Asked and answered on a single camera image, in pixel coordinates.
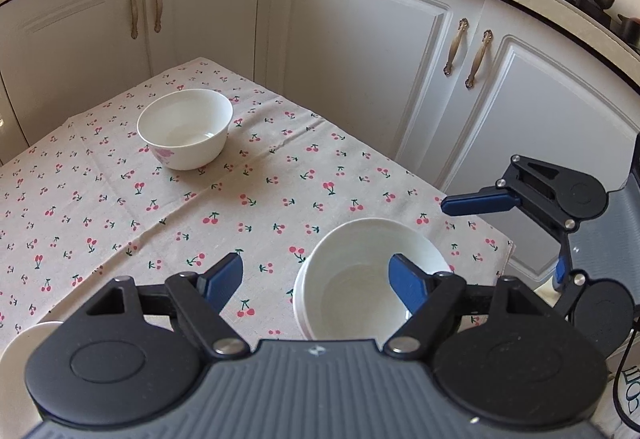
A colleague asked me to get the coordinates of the white kitchen cabinet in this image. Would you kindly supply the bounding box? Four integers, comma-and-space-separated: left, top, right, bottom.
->
0, 0, 640, 291

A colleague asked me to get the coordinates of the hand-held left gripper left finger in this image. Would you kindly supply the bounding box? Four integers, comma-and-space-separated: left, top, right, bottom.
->
87, 252, 249, 361

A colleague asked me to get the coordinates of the white bowl pink flower print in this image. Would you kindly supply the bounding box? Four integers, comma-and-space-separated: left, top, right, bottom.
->
137, 88, 235, 171
292, 217, 454, 343

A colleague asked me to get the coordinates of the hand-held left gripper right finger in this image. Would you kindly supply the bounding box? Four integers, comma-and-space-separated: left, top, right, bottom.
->
382, 253, 547, 356

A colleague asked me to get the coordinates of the printed box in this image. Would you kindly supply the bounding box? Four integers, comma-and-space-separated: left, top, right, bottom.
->
604, 353, 640, 439

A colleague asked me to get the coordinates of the cherry print tablecloth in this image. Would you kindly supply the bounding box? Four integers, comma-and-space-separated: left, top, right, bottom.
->
0, 56, 516, 351

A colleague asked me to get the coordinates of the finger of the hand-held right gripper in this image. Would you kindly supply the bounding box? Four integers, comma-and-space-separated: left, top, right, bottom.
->
440, 154, 582, 233
552, 254, 591, 321

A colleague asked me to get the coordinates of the large white fruit-print plate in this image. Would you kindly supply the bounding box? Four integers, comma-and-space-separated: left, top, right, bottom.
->
0, 321, 67, 439

